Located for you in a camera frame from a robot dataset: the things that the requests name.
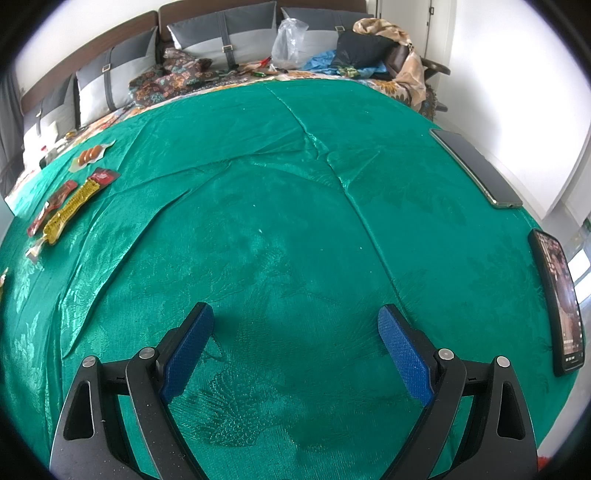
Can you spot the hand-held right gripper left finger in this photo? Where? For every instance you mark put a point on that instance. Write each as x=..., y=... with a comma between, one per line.
x=187, y=355

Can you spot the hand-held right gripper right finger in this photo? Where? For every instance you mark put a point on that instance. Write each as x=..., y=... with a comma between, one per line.
x=406, y=355

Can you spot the long yellow mesh packet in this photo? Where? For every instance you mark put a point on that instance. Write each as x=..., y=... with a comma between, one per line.
x=71, y=210

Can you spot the small red snack packet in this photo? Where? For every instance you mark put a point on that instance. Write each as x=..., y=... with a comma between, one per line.
x=105, y=177

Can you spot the long red snack packet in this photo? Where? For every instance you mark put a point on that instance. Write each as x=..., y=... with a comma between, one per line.
x=51, y=207

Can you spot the clear sausage packet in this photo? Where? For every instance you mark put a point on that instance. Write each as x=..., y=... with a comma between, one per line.
x=90, y=156

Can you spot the black phone lit screen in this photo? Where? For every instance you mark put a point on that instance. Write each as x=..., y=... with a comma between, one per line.
x=561, y=304

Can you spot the green blanket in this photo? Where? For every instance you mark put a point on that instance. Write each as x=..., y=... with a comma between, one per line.
x=295, y=221

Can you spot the dark phone silver edge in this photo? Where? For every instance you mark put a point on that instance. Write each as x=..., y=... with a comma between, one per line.
x=475, y=168

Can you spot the dark floral quilt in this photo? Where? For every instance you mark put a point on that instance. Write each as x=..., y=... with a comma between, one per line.
x=171, y=78

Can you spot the dark armchair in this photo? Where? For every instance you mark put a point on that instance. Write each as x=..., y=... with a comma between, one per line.
x=436, y=74

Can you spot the blue cloth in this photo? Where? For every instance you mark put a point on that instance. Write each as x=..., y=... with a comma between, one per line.
x=323, y=62

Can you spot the black bag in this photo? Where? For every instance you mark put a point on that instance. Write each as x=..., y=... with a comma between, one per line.
x=364, y=48

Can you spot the clear plastic bag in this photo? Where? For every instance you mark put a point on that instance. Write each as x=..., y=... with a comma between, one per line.
x=288, y=46

